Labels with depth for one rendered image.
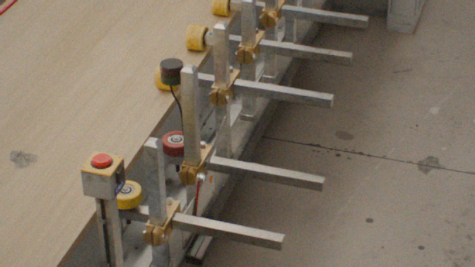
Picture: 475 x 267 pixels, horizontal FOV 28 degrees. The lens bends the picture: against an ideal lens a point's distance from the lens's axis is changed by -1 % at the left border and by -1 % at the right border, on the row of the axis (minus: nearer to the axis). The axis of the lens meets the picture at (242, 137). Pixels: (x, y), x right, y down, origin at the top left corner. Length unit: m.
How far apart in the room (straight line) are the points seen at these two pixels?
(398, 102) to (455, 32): 0.80
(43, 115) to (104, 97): 0.19
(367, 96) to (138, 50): 1.73
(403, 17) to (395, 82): 0.52
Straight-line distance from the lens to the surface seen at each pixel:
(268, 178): 2.54
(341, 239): 3.66
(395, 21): 5.07
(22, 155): 2.57
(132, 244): 2.69
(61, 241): 2.30
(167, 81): 2.41
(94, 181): 1.97
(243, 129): 2.99
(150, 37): 3.10
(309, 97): 2.67
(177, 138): 2.58
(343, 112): 4.38
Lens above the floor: 2.37
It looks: 34 degrees down
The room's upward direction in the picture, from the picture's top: straight up
